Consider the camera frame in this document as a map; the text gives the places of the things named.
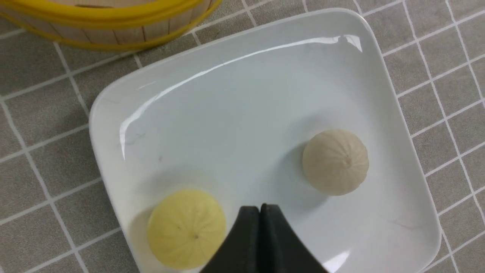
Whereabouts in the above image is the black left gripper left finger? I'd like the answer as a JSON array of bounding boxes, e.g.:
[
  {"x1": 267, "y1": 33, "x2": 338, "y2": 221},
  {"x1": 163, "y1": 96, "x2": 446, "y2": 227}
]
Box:
[{"x1": 201, "y1": 206, "x2": 260, "y2": 273}]

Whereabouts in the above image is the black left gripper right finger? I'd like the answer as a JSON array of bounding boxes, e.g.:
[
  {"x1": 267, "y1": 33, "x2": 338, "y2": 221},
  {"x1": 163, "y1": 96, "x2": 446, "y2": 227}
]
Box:
[{"x1": 259, "y1": 204, "x2": 327, "y2": 273}]

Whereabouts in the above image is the yellow steamed bun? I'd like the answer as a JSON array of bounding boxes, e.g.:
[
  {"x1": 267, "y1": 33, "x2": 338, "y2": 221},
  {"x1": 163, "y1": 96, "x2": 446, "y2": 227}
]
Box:
[{"x1": 147, "y1": 189, "x2": 227, "y2": 271}]

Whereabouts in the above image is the white steamed bun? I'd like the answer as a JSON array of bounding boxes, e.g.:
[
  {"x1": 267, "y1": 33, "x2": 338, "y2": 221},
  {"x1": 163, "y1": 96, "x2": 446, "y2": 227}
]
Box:
[{"x1": 302, "y1": 129, "x2": 370, "y2": 196}]

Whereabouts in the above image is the white square plate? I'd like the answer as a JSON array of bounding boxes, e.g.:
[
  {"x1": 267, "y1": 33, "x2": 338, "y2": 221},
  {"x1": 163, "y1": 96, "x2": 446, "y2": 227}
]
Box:
[{"x1": 89, "y1": 8, "x2": 441, "y2": 273}]

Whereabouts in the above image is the yellow-rimmed bamboo steamer basket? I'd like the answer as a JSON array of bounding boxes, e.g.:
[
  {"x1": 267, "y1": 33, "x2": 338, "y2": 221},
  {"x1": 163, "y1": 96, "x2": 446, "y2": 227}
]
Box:
[{"x1": 1, "y1": 0, "x2": 221, "y2": 51}]

